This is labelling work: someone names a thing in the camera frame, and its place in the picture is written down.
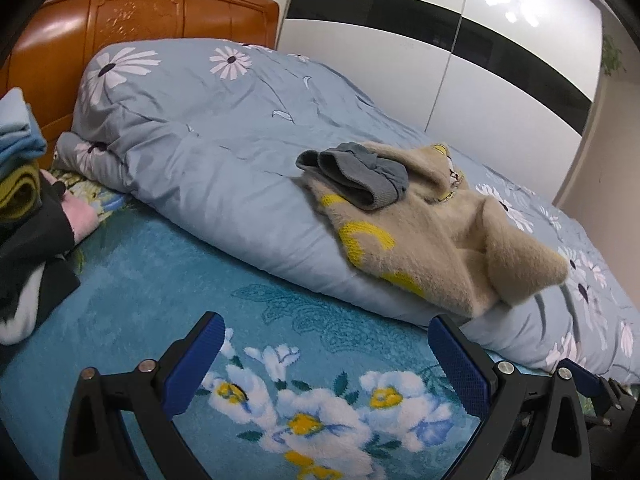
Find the beige fuzzy cartoon sweater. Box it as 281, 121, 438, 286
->
302, 142, 568, 318

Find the black folded garment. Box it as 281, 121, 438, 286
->
1, 177, 79, 346

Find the teal floral bed sheet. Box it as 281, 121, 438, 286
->
0, 167, 622, 480

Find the pink knitted garment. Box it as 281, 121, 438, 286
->
40, 169, 100, 245

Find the olive yellow knitted garment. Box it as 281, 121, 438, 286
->
0, 160, 41, 224

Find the grey folded garment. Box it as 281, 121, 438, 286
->
295, 142, 409, 211

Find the grey-blue floral duvet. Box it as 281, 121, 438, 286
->
53, 39, 639, 384

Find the light blue folded garment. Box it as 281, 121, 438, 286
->
0, 87, 47, 179

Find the white black-striped wardrobe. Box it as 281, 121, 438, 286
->
279, 0, 602, 200

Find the green hanging plant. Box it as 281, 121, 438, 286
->
601, 34, 625, 76

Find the orange wooden headboard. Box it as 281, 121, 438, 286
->
1, 0, 280, 167

